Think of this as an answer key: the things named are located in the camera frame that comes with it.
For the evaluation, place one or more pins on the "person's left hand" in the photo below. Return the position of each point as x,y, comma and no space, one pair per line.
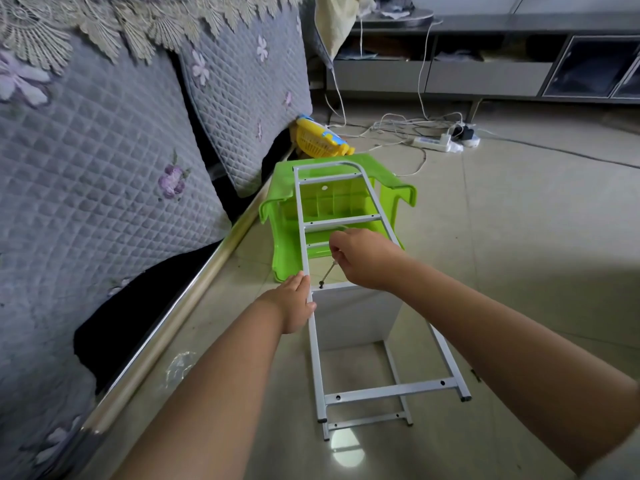
290,303

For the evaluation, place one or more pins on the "person's right hand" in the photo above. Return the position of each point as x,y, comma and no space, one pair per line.
365,257

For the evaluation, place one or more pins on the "white wooden board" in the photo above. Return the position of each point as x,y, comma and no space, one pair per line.
355,315

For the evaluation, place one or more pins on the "clear plastic screw bag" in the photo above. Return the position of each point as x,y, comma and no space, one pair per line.
180,367

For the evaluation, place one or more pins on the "white metal frame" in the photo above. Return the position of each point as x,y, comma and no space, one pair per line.
390,391
365,419

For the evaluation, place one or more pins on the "person's left forearm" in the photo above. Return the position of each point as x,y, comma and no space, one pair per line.
210,405

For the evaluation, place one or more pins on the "person's right forearm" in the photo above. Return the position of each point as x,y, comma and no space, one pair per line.
520,355

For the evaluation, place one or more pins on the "person's white shirt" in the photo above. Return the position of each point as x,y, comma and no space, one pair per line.
620,465

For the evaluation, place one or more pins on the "green plastic stool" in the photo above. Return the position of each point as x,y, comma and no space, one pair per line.
285,220

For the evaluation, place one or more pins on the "yellow plastic basket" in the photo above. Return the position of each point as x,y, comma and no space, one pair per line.
322,138

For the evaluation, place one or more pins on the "long white power strip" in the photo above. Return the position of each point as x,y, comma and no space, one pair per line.
432,143

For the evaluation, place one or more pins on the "white power strip with plugs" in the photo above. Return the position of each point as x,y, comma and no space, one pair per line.
466,135

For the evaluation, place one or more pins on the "grey textured furniture cover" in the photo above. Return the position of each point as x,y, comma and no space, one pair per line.
100,195

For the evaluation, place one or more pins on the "grey marble TV cabinet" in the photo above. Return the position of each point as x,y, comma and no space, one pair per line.
480,55

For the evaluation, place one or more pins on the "pile of pale cloth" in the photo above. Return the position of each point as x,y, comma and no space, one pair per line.
340,17

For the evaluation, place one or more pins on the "chrome metal base rail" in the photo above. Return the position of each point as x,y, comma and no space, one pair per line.
170,325

